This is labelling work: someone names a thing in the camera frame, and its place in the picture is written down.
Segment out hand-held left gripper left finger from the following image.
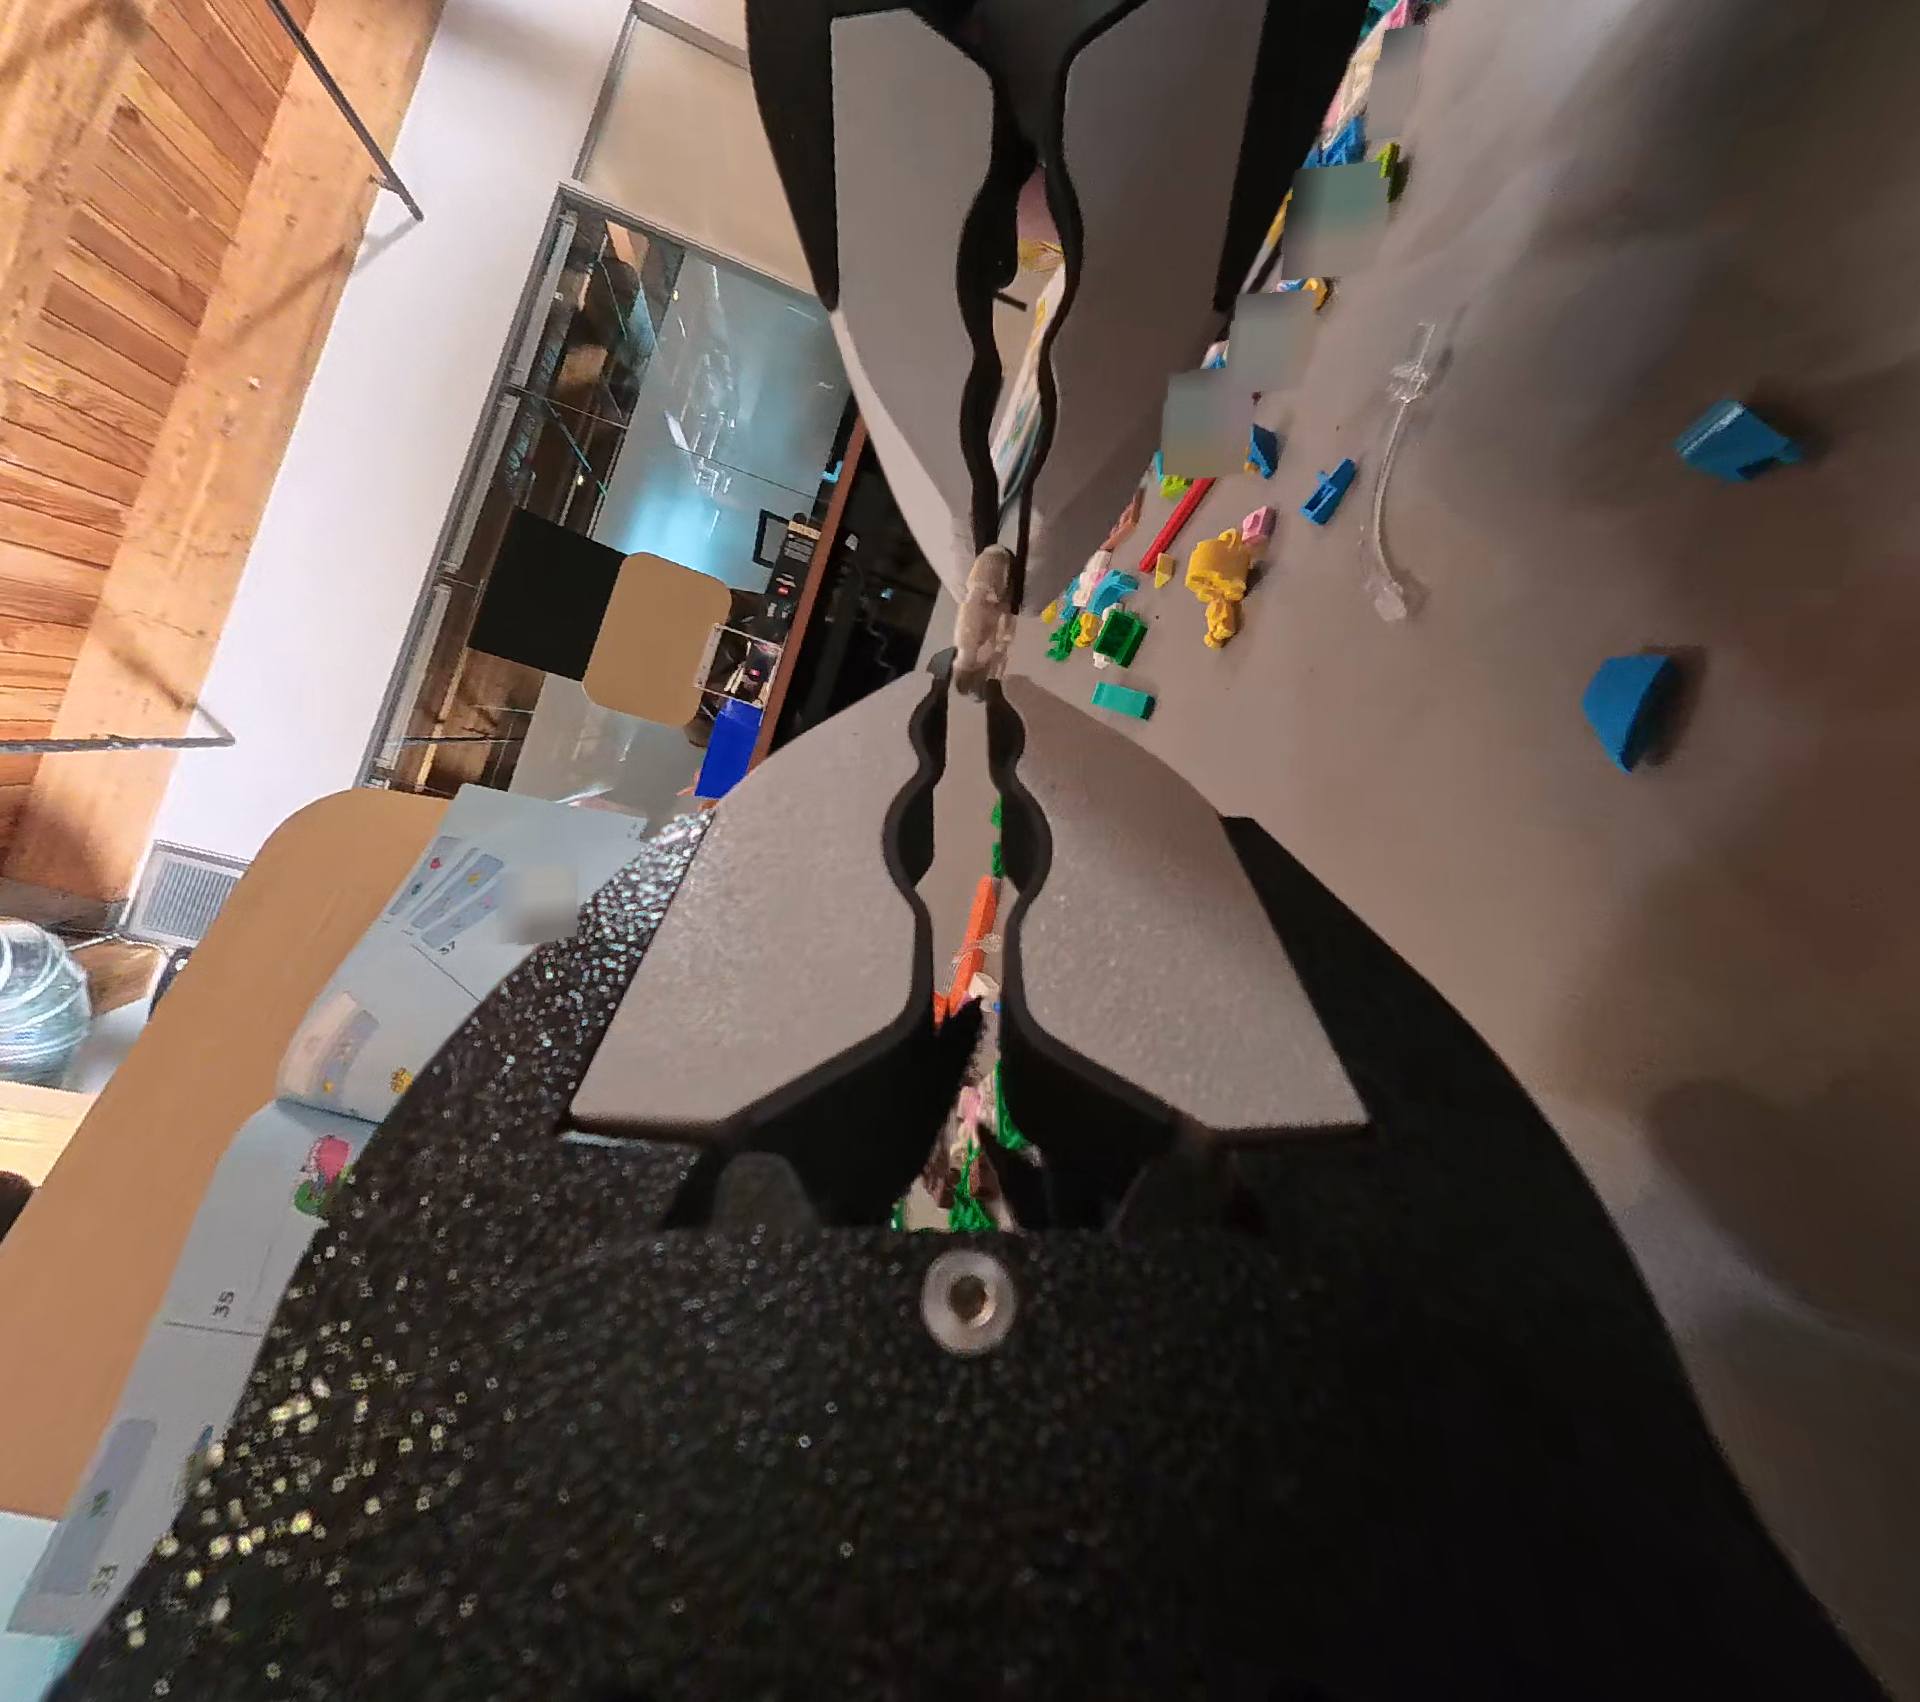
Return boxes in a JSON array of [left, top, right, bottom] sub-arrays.
[[567, 648, 984, 1134]]

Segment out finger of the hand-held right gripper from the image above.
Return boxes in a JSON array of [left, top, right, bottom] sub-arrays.
[[828, 5, 1009, 601], [1013, 0, 1279, 615]]

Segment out clear glass vessel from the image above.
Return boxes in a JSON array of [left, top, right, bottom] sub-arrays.
[[0, 917, 97, 1089]]

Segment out light blue instruction booklet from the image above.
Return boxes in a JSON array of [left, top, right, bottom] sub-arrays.
[[0, 783, 714, 1644]]

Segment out clear plastic lego piece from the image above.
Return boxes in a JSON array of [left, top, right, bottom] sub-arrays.
[[1356, 321, 1458, 624]]

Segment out glass partition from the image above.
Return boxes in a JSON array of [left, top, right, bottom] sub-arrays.
[[360, 183, 864, 804]]

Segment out scatter of assorted lego pieces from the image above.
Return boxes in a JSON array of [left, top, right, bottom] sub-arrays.
[[1042, 0, 1540, 726]]

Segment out blue lego slope brick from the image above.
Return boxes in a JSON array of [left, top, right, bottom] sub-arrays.
[[1675, 395, 1807, 486], [1582, 651, 1682, 773]]

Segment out white wall vent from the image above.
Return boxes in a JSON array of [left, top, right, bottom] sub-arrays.
[[126, 838, 251, 946]]

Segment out green lego flower model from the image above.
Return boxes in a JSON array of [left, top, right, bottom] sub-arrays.
[[900, 1085, 1044, 1236]]

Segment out tan rounded board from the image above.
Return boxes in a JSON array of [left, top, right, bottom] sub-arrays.
[[582, 550, 732, 726]]

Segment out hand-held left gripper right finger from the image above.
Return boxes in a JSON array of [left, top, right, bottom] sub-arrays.
[[983, 677, 1373, 1134]]

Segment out blue storage bin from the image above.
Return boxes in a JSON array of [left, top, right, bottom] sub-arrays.
[[696, 700, 783, 804]]

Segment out black panel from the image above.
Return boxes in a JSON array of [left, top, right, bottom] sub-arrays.
[[469, 508, 624, 682]]

